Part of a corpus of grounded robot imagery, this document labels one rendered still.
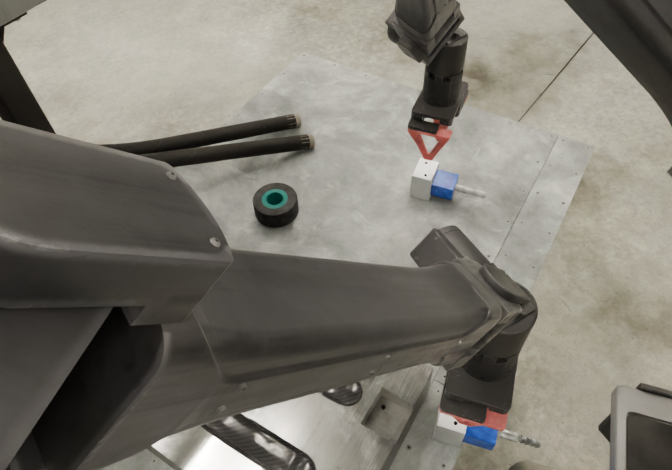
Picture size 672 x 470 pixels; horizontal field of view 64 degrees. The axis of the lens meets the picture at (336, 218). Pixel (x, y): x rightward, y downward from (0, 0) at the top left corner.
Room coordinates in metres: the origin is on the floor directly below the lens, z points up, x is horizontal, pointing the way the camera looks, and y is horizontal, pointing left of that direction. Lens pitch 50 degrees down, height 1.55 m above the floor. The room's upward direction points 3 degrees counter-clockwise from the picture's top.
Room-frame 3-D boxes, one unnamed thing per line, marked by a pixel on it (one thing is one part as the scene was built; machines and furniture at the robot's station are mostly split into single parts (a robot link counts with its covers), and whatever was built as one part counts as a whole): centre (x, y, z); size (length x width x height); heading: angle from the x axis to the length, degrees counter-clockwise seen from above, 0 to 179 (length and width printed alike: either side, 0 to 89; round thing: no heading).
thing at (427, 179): (0.66, -0.21, 0.83); 0.13 x 0.05 x 0.05; 65
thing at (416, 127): (0.65, -0.16, 0.96); 0.07 x 0.07 x 0.09; 65
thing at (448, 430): (0.23, -0.18, 0.83); 0.13 x 0.05 x 0.05; 69
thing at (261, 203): (0.65, 0.11, 0.82); 0.08 x 0.08 x 0.04
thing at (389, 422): (0.23, -0.05, 0.87); 0.05 x 0.05 x 0.04; 56
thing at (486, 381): (0.24, -0.15, 1.04); 0.10 x 0.07 x 0.07; 159
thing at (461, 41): (0.68, -0.17, 1.10); 0.07 x 0.06 x 0.07; 35
